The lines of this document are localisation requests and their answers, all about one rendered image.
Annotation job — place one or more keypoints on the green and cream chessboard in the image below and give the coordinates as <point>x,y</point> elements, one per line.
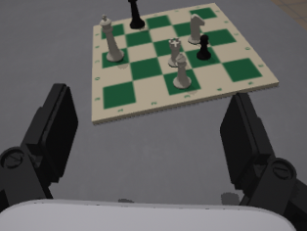
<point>142,82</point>

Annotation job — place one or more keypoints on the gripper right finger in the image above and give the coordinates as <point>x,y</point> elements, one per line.
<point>266,181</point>

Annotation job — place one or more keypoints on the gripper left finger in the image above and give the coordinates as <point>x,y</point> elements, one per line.
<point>42,158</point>

